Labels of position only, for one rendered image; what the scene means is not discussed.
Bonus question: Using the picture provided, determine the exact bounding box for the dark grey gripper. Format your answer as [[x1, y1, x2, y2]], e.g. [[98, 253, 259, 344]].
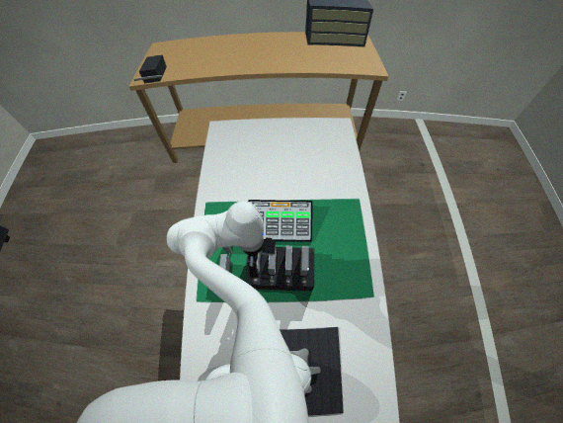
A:
[[243, 245, 263, 279]]

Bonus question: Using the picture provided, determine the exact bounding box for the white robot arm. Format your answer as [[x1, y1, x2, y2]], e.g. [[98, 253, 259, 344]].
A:
[[77, 201, 320, 423]]

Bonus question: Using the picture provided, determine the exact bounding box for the green bench mat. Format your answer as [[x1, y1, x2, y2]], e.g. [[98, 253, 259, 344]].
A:
[[197, 199, 374, 302]]

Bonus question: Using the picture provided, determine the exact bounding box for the black status display screen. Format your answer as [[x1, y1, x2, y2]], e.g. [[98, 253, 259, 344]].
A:
[[248, 200, 312, 241]]

